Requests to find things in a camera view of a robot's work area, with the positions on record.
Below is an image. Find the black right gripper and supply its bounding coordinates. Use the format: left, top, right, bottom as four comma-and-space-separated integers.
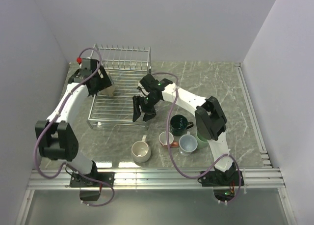
132, 94, 160, 123

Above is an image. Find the beige dragon pattern mug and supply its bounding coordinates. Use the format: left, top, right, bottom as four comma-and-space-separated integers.
100, 85, 115, 97

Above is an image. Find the silver wire dish rack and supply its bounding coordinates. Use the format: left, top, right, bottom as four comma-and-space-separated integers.
87, 44, 151, 129

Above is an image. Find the dark green mug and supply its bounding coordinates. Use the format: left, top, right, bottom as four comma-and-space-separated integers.
170, 114, 194, 137

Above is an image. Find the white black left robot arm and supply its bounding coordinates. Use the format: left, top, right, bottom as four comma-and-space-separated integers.
35, 57, 113, 187

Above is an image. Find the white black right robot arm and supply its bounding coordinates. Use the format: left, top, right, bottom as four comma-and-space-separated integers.
132, 75, 236, 185

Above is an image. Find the pink white mug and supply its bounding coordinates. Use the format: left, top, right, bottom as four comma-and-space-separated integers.
158, 132, 179, 148

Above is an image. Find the beige speckled round mug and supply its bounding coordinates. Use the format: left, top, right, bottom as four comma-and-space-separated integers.
131, 135, 151, 163

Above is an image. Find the light blue mug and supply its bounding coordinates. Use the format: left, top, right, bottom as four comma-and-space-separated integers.
179, 132, 198, 156

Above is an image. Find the light green mug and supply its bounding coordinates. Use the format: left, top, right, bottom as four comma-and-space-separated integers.
195, 131, 209, 149

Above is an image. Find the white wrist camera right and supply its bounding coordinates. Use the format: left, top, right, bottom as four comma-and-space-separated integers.
139, 74, 161, 92

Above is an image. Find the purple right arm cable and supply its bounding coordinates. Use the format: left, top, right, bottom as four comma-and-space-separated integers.
152, 72, 242, 207

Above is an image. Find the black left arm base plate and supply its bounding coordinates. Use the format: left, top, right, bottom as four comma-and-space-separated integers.
69, 172, 114, 188

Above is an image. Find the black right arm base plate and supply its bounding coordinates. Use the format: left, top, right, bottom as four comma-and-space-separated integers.
198, 170, 245, 187

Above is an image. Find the aluminium mounting rail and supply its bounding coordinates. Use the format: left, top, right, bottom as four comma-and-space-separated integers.
26, 168, 285, 190

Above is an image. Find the aluminium side rail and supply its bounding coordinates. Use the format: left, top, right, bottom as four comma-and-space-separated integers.
235, 63, 273, 168

